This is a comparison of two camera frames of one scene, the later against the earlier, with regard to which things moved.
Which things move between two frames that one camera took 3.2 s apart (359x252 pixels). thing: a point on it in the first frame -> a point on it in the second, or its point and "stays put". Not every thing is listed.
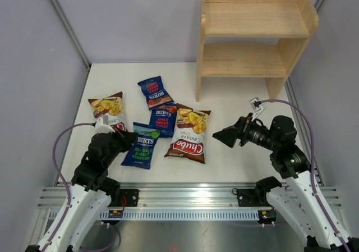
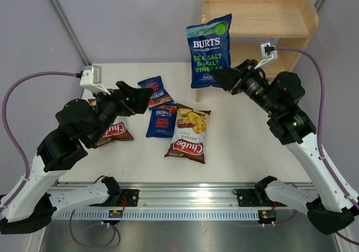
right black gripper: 229,135 -> 233,81
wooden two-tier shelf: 254,32 stays put
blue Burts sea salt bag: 141,154 -> 209,49
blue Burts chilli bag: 156,92 stays put
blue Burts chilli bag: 164,118 stays put
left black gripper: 128,138 -> 137,103
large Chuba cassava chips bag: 189,140 stays put
